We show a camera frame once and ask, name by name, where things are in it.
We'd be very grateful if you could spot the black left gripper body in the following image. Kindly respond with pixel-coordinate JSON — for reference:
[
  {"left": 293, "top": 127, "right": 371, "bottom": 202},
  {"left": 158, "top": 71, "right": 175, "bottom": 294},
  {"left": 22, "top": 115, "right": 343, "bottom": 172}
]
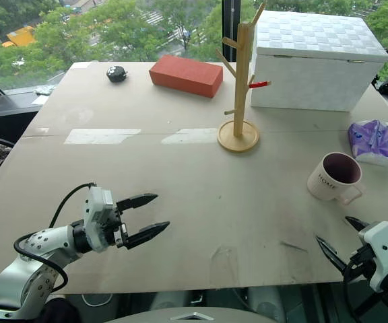
[{"left": 102, "top": 203, "right": 129, "bottom": 250}]

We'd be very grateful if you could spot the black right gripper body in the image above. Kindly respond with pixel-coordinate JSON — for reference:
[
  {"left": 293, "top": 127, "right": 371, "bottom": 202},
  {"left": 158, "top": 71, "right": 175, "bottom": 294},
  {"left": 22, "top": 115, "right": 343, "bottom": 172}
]
[{"left": 344, "top": 244, "right": 379, "bottom": 280}]

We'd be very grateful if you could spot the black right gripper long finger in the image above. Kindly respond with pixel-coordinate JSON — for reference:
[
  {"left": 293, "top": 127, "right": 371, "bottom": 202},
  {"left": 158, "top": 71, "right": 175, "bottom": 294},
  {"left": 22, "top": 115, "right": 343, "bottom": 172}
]
[{"left": 315, "top": 235, "right": 349, "bottom": 274}]

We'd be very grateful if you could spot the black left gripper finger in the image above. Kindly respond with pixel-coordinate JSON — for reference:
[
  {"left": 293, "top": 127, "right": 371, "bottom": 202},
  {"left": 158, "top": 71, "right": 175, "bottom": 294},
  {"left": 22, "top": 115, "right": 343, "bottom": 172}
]
[
  {"left": 125, "top": 221, "right": 171, "bottom": 250},
  {"left": 116, "top": 193, "right": 159, "bottom": 213}
]

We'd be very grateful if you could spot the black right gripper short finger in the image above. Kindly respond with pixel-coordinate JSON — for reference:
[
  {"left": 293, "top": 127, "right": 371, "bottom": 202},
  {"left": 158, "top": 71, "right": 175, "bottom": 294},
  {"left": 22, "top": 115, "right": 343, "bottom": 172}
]
[{"left": 344, "top": 215, "right": 370, "bottom": 232}]

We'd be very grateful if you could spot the wooden mug tree stand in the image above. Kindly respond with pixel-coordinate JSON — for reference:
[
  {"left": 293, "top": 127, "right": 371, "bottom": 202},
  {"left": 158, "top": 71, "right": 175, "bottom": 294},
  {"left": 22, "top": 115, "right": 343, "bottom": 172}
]
[{"left": 215, "top": 2, "right": 273, "bottom": 155}]

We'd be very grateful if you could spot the white mug purple inside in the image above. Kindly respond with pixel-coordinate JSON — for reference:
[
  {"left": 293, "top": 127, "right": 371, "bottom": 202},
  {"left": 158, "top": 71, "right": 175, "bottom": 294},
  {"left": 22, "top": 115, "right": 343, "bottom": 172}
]
[{"left": 306, "top": 151, "right": 364, "bottom": 206}]

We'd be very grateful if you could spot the purple tissue pack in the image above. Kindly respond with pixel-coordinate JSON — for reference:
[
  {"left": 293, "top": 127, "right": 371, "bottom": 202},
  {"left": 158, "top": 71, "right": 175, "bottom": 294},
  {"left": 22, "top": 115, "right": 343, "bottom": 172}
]
[{"left": 347, "top": 119, "right": 388, "bottom": 166}]

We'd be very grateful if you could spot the grey robot torso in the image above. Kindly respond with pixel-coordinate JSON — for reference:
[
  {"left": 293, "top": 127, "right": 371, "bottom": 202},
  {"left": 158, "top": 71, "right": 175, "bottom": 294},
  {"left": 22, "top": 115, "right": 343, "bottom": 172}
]
[{"left": 104, "top": 306, "right": 278, "bottom": 323}]

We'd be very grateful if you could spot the black round small object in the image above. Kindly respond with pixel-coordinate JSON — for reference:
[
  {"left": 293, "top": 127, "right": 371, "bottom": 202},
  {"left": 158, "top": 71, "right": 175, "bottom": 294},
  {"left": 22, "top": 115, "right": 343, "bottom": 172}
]
[{"left": 106, "top": 66, "right": 128, "bottom": 83}]

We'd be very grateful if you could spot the red brick block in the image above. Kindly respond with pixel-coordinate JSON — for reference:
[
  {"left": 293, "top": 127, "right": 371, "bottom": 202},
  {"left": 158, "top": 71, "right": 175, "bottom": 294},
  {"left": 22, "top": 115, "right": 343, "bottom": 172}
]
[{"left": 148, "top": 55, "right": 224, "bottom": 99}]

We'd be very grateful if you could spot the white woven storage box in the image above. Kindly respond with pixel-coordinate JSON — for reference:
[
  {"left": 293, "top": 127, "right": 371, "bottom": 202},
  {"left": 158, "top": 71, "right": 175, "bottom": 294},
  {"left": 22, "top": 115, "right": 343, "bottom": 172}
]
[{"left": 249, "top": 9, "right": 388, "bottom": 113}]

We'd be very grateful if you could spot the yellow truck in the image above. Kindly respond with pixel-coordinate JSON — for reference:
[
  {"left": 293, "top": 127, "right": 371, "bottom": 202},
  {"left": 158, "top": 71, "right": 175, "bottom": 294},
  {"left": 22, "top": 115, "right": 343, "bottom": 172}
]
[{"left": 1, "top": 26, "right": 37, "bottom": 48}]

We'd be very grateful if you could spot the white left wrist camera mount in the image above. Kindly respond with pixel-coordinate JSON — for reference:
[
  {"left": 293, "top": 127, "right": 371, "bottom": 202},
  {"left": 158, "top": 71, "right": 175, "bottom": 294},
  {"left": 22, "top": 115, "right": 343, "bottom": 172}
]
[{"left": 82, "top": 186, "right": 115, "bottom": 253}]

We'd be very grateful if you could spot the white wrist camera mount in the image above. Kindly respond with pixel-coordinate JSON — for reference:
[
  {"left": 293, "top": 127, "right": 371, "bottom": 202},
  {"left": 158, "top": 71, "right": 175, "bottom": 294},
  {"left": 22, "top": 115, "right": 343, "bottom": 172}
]
[
  {"left": 82, "top": 186, "right": 115, "bottom": 253},
  {"left": 358, "top": 221, "right": 388, "bottom": 293}
]

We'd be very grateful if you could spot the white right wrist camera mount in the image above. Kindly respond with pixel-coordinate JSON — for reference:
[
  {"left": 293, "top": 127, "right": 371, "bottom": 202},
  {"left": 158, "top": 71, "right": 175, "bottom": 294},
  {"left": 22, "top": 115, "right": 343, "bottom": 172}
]
[{"left": 358, "top": 221, "right": 388, "bottom": 293}]

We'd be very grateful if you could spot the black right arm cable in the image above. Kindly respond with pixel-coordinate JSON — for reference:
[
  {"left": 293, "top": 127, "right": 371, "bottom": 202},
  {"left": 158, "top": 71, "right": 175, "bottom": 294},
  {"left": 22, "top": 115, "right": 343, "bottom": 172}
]
[{"left": 343, "top": 250, "right": 383, "bottom": 319}]

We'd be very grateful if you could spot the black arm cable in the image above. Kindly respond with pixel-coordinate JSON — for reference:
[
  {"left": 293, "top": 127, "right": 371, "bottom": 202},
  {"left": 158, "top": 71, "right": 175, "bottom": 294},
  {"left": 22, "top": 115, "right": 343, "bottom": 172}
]
[
  {"left": 13, "top": 182, "right": 98, "bottom": 293},
  {"left": 343, "top": 250, "right": 383, "bottom": 319}
]

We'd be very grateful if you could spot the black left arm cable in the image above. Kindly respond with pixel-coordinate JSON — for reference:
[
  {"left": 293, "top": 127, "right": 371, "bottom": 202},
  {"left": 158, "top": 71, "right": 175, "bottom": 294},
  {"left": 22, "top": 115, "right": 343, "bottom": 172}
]
[{"left": 13, "top": 182, "right": 98, "bottom": 293}]

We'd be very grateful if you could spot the black window frame post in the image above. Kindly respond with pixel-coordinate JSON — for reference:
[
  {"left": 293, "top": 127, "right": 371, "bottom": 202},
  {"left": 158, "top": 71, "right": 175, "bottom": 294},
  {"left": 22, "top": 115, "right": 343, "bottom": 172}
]
[{"left": 221, "top": 0, "right": 243, "bottom": 63}]

